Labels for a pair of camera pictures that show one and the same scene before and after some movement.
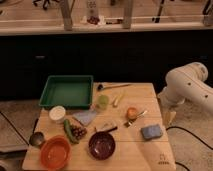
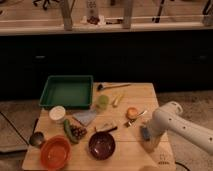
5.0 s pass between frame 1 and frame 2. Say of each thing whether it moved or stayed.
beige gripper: moved
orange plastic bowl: stayed
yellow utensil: stayed
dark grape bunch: stayed
